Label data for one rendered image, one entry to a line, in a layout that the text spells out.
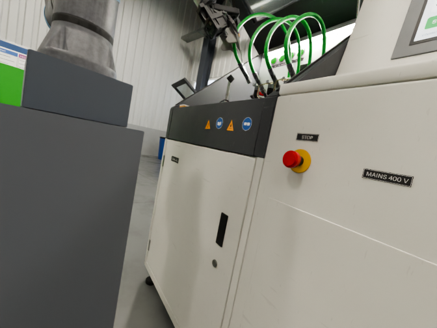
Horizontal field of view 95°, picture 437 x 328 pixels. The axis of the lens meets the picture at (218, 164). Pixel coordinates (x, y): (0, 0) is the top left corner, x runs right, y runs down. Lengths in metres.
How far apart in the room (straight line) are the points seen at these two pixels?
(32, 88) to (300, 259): 0.59
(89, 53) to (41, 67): 0.09
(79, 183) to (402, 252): 0.56
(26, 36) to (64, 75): 6.74
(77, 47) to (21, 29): 6.77
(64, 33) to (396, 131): 0.63
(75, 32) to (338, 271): 0.67
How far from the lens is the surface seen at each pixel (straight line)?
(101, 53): 0.56
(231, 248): 0.62
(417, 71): 0.44
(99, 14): 0.59
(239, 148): 0.60
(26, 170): 0.48
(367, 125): 0.43
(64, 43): 0.56
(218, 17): 0.94
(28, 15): 7.37
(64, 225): 0.52
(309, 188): 0.45
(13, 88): 3.78
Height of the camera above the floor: 0.80
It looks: 5 degrees down
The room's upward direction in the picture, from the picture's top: 11 degrees clockwise
